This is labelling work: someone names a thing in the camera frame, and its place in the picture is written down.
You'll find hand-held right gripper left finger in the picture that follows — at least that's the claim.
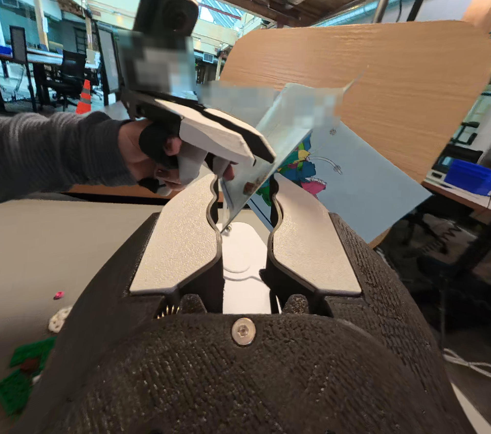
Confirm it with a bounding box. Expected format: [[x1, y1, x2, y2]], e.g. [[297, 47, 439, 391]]
[[130, 174, 224, 314]]

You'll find blue storage bin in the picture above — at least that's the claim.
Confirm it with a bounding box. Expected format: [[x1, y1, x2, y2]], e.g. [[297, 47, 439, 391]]
[[445, 159, 491, 197]]

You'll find grey desk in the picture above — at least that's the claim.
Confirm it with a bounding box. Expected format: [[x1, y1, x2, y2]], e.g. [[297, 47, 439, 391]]
[[0, 198, 165, 385]]

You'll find black office chair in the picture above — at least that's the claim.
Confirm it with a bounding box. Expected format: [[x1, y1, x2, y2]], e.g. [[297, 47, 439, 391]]
[[42, 50, 87, 110]]

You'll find wooden book stand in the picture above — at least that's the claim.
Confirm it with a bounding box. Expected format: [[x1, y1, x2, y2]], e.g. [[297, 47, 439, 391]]
[[217, 19, 491, 315]]

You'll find person's left hand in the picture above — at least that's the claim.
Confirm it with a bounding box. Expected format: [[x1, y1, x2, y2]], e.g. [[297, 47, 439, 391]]
[[118, 120, 235, 191]]

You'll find person's left forearm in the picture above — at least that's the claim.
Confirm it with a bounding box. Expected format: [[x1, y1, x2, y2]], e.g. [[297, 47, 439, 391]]
[[0, 112, 129, 202]]

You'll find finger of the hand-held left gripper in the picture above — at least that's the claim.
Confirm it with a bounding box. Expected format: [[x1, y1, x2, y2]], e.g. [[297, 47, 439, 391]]
[[153, 97, 277, 164], [180, 111, 256, 167]]

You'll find black framed board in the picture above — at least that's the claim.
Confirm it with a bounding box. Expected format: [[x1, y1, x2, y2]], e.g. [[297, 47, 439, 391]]
[[9, 26, 27, 64], [96, 25, 122, 95]]

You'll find green brick assembly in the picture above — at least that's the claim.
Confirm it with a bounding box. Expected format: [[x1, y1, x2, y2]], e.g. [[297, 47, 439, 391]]
[[0, 336, 57, 417]]

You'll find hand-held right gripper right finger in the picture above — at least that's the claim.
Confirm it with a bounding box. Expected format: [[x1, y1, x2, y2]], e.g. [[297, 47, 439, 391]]
[[259, 174, 362, 314]]

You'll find orange traffic cone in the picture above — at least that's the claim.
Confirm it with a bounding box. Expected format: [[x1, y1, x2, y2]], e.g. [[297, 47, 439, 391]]
[[75, 80, 93, 115]]

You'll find white flower brick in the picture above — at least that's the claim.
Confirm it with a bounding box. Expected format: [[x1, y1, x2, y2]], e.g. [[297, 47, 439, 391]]
[[48, 305, 73, 334]]

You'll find pale blue instruction booklet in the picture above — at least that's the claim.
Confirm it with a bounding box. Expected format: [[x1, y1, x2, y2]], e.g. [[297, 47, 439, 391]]
[[219, 82, 432, 244]]

